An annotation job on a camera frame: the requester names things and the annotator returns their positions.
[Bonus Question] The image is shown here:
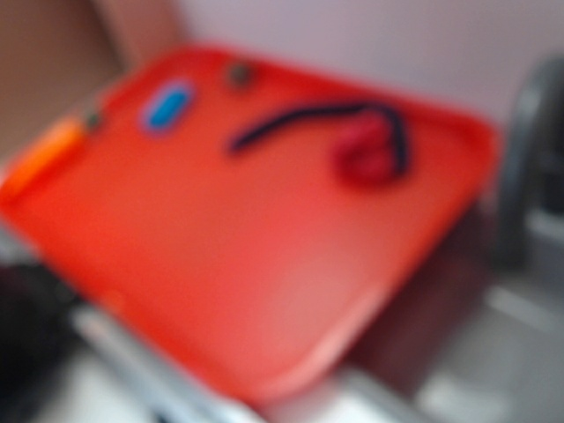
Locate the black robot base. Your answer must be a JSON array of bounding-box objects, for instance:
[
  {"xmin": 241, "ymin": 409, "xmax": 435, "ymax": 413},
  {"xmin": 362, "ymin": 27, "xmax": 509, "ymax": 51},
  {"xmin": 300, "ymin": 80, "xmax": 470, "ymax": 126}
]
[{"xmin": 495, "ymin": 54, "xmax": 563, "ymax": 269}]

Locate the small grey-brown rock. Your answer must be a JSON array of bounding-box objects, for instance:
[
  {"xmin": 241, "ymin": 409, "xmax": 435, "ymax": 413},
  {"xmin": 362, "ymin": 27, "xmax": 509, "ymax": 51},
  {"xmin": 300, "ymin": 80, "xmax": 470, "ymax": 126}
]
[{"xmin": 226, "ymin": 62, "xmax": 256, "ymax": 89}]

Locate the red plastic tray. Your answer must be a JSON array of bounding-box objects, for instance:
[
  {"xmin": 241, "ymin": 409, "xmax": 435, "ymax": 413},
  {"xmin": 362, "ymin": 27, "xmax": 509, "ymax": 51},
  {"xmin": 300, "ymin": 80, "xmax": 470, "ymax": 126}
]
[{"xmin": 1, "ymin": 46, "xmax": 499, "ymax": 405}]

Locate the red toy pepper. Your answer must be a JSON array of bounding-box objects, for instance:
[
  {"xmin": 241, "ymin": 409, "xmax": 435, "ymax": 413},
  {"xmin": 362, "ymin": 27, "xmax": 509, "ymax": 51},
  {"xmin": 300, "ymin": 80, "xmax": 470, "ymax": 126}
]
[{"xmin": 332, "ymin": 115, "xmax": 396, "ymax": 186}]

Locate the blue oval toy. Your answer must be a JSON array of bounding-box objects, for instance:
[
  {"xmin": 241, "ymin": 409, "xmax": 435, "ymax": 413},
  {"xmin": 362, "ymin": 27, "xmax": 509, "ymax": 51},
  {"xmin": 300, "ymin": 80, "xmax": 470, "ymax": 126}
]
[{"xmin": 139, "ymin": 79, "xmax": 196, "ymax": 133}]

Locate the orange toy carrot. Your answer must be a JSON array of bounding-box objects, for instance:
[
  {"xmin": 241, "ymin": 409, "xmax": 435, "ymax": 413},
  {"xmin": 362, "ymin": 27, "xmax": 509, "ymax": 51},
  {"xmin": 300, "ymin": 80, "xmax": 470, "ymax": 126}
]
[{"xmin": 1, "ymin": 112, "xmax": 102, "ymax": 202}]

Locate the dark object lower left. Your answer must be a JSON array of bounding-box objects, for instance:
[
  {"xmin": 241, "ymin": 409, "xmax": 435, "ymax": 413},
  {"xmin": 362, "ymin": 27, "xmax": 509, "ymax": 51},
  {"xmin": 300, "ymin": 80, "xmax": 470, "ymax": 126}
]
[{"xmin": 1, "ymin": 263, "xmax": 78, "ymax": 422}]

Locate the brown cardboard box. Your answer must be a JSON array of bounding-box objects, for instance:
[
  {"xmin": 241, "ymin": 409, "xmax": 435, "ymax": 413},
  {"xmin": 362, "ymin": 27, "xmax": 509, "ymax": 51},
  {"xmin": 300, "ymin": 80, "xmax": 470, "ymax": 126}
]
[{"xmin": 1, "ymin": 0, "xmax": 184, "ymax": 155}]

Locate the dark blue rope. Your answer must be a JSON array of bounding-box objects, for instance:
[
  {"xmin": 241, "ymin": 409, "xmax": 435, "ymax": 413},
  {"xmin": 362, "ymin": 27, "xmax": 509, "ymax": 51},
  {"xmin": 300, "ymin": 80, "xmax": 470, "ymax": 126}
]
[{"xmin": 226, "ymin": 100, "xmax": 411, "ymax": 175}]

